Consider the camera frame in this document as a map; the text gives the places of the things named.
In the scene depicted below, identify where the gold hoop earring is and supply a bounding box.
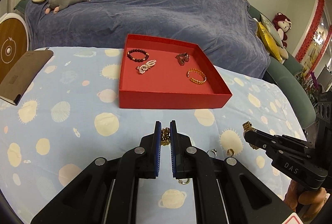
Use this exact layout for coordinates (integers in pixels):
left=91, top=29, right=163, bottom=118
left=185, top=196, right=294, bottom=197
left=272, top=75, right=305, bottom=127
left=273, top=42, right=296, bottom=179
left=226, top=148, right=235, bottom=157

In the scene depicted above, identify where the round wooden white device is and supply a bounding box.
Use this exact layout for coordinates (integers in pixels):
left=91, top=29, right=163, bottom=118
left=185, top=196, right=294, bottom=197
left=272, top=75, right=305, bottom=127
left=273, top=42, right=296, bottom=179
left=0, top=13, right=29, bottom=81

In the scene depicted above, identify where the blue-grey bed blanket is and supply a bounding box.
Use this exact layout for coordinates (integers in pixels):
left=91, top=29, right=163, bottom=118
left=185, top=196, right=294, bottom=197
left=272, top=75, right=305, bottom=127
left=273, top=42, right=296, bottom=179
left=25, top=0, right=270, bottom=79

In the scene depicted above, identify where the yellow satin pillow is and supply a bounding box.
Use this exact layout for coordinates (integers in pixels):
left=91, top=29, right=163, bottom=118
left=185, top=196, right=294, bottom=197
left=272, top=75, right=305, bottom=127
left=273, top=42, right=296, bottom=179
left=257, top=22, right=282, bottom=63

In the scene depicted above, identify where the silver metal watch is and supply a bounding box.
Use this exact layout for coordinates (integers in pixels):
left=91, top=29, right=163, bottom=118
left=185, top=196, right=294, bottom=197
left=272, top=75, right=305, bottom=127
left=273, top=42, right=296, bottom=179
left=176, top=53, right=190, bottom=66

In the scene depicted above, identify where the brown notebook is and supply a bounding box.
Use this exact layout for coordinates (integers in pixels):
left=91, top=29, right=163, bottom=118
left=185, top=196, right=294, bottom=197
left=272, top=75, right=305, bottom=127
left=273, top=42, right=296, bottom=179
left=0, top=49, right=54, bottom=106

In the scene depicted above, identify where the green sofa bed frame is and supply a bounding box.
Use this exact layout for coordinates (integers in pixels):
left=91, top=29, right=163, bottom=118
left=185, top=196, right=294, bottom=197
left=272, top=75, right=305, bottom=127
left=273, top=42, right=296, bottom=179
left=249, top=4, right=317, bottom=129

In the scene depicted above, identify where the space-pattern blue tablecloth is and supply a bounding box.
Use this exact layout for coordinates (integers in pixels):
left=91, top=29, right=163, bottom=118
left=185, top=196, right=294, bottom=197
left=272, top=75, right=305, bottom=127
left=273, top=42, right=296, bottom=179
left=1, top=47, right=304, bottom=223

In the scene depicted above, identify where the dark bead bracelet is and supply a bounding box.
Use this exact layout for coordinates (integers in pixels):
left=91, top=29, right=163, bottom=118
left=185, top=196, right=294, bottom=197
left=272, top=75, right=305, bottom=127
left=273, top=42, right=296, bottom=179
left=127, top=49, right=150, bottom=63

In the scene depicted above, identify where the red shallow box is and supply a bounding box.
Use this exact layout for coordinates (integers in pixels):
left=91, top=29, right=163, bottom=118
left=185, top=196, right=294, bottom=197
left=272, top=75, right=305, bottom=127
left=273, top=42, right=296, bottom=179
left=119, top=34, right=232, bottom=109

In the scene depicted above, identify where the right hand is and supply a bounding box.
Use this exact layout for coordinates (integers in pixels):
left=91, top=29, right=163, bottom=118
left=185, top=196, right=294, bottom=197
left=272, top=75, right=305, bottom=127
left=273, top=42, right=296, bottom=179
left=284, top=180, right=330, bottom=222

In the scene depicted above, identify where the gold chain bangle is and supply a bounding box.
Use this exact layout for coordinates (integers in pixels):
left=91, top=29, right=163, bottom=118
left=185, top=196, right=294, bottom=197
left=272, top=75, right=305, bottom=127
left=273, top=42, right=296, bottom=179
left=186, top=68, right=207, bottom=85

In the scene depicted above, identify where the grey-green pillow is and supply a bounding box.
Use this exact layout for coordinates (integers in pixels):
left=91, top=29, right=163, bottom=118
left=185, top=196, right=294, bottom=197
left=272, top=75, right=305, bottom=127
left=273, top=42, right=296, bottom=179
left=260, top=14, right=283, bottom=48

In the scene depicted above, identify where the gold wristwatch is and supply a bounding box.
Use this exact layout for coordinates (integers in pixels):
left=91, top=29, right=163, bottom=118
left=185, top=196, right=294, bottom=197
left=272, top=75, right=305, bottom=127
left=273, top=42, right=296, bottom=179
left=243, top=121, right=259, bottom=150

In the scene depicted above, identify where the red monkey plush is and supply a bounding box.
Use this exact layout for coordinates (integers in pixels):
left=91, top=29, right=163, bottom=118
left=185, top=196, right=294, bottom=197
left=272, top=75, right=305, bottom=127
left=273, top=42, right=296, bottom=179
left=272, top=12, right=292, bottom=48

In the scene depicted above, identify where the white pearl bracelet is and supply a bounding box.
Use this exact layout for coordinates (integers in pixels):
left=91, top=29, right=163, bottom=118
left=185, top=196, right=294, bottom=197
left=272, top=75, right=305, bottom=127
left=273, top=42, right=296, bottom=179
left=136, top=59, right=157, bottom=75

